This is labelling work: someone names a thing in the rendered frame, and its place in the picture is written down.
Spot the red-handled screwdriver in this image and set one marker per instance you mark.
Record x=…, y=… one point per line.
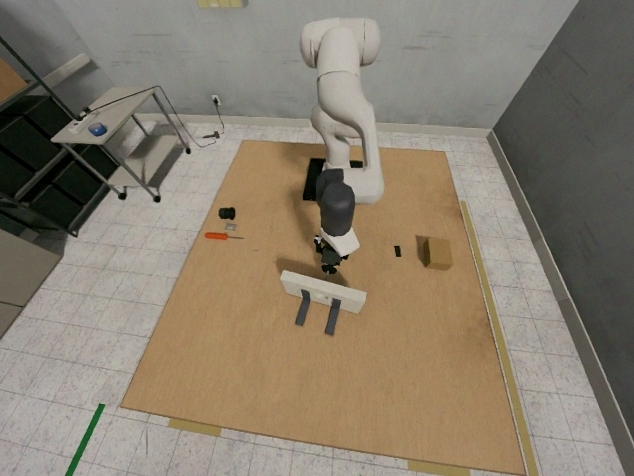
x=219, y=236

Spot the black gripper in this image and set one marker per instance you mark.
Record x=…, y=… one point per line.
x=318, y=240

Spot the brown cardboard box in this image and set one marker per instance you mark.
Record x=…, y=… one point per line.
x=437, y=254

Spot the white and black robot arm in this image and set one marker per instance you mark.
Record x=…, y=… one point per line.
x=337, y=54

